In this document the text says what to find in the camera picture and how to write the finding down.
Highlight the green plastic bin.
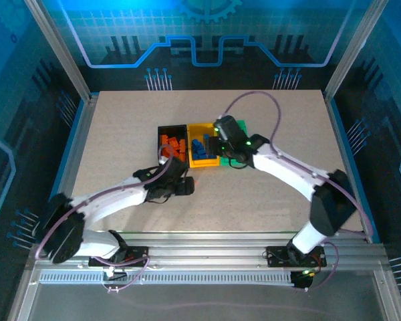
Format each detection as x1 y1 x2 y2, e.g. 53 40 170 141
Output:
219 119 250 167

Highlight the yellow plastic bin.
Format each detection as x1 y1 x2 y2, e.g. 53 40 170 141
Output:
186 122 221 169

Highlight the black plastic bin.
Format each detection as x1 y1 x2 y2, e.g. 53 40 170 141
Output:
157 124 190 168

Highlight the grey base panel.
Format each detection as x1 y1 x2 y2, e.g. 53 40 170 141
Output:
29 284 387 321

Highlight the black controller box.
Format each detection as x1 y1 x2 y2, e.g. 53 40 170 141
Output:
289 269 314 291

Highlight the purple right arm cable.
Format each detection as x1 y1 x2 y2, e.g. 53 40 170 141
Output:
224 90 375 292

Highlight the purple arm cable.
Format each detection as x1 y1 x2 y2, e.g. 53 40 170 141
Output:
35 145 152 294
224 90 375 292

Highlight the aluminium frame rail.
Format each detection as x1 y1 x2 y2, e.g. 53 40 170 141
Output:
28 230 394 272

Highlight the slotted white cable duct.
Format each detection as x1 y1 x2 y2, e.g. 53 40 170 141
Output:
39 272 295 285

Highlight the aluminium table side rail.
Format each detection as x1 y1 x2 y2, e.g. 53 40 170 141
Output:
323 95 382 243
36 95 100 243

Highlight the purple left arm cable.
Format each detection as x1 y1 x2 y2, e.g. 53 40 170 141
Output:
35 145 152 294

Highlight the aluminium frame post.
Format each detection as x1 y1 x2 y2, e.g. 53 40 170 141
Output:
23 0 100 103
322 0 390 101

